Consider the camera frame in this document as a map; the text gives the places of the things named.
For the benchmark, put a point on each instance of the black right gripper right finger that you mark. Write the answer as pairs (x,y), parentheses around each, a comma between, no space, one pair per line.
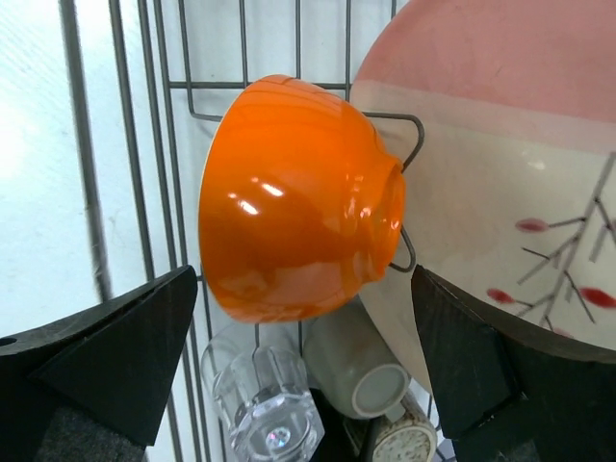
(508,390)

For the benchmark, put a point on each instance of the orange and white bowl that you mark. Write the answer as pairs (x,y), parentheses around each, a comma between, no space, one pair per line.
(300,205)

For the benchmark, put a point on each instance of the dark wire dish rack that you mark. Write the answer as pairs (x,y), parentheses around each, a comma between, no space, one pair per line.
(128,166)

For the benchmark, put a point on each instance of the speckled beige cup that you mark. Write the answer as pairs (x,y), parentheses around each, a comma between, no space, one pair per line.
(412,437)

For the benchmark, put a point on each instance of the dark brown tumbler cup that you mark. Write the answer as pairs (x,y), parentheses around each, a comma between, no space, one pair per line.
(335,445)

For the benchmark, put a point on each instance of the pink and cream plate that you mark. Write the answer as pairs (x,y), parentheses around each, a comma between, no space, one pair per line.
(505,113)

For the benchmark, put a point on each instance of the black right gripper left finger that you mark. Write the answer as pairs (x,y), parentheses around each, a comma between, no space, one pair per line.
(94,386)

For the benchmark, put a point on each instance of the clear drinking glass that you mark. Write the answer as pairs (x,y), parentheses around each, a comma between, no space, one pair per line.
(258,383)

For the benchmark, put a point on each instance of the grey-green ceramic mug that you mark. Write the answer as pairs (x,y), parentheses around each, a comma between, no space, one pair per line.
(352,365)

